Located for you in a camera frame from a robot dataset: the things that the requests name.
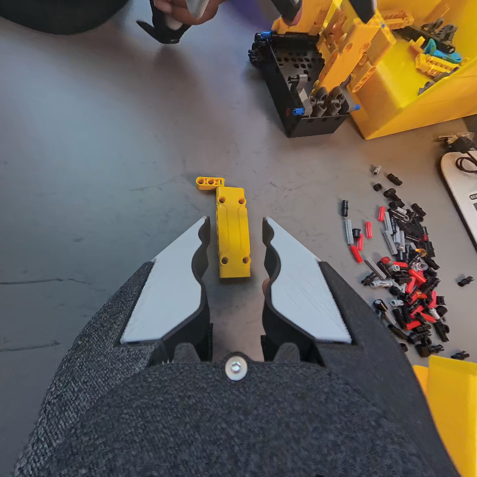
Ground lego gear parts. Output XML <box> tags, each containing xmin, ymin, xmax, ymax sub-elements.
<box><xmin>380</xmin><ymin>9</ymin><xmax>465</xmax><ymax>94</ymax></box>

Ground person's left forearm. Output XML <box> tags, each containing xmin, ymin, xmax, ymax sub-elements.
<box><xmin>0</xmin><ymin>0</ymin><xmax>132</xmax><ymax>36</ymax></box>

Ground yellow lego curved panel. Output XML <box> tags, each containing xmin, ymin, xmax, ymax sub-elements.
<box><xmin>215</xmin><ymin>186</ymin><xmax>252</xmax><ymax>279</ymax></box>

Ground black power adapter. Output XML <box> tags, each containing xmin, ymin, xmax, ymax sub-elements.
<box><xmin>436</xmin><ymin>132</ymin><xmax>477</xmax><ymax>154</ymax></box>

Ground person's left hand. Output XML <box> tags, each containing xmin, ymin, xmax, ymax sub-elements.
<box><xmin>153</xmin><ymin>0</ymin><xmax>225</xmax><ymax>27</ymax></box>

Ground white board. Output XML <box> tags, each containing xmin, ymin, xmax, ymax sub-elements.
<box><xmin>440</xmin><ymin>151</ymin><xmax>477</xmax><ymax>251</ymax></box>

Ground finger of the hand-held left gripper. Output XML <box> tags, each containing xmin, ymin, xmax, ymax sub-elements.
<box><xmin>349</xmin><ymin>0</ymin><xmax>378</xmax><ymax>24</ymax></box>
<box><xmin>273</xmin><ymin>0</ymin><xmax>303</xmax><ymax>26</ymax></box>

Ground yellow storage bin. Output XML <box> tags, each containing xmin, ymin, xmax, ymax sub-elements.
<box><xmin>350</xmin><ymin>0</ymin><xmax>477</xmax><ymax>141</ymax></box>
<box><xmin>412</xmin><ymin>355</ymin><xmax>477</xmax><ymax>477</ymax></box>

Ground pile of lego pins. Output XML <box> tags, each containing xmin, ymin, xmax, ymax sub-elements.
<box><xmin>339</xmin><ymin>165</ymin><xmax>475</xmax><ymax>360</ymax></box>

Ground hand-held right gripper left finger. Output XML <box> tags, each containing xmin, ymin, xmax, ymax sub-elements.
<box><xmin>119</xmin><ymin>216</ymin><xmax>213</xmax><ymax>362</ymax></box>

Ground yellow grey lego build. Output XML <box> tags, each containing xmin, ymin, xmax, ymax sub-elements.
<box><xmin>271</xmin><ymin>0</ymin><xmax>396</xmax><ymax>117</ymax></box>

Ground small yellow lego connector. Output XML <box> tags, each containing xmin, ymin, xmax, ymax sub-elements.
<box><xmin>195</xmin><ymin>176</ymin><xmax>226</xmax><ymax>192</ymax></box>

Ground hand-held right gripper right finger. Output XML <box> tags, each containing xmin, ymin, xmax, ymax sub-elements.
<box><xmin>262</xmin><ymin>217</ymin><xmax>352</xmax><ymax>362</ymax></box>

